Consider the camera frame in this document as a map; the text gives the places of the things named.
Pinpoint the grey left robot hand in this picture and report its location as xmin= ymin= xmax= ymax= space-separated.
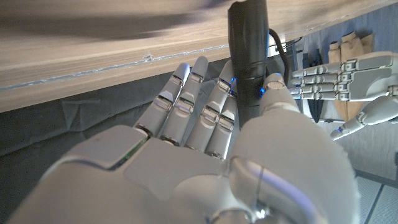
xmin=289 ymin=51 xmax=398 ymax=141

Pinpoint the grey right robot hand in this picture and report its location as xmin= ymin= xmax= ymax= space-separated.
xmin=6 ymin=55 xmax=361 ymax=224

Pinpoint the black flashlight with green cap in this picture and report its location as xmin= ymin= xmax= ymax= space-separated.
xmin=227 ymin=0 xmax=290 ymax=129

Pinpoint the wooden table edge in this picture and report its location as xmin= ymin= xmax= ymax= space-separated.
xmin=0 ymin=43 xmax=231 ymax=91

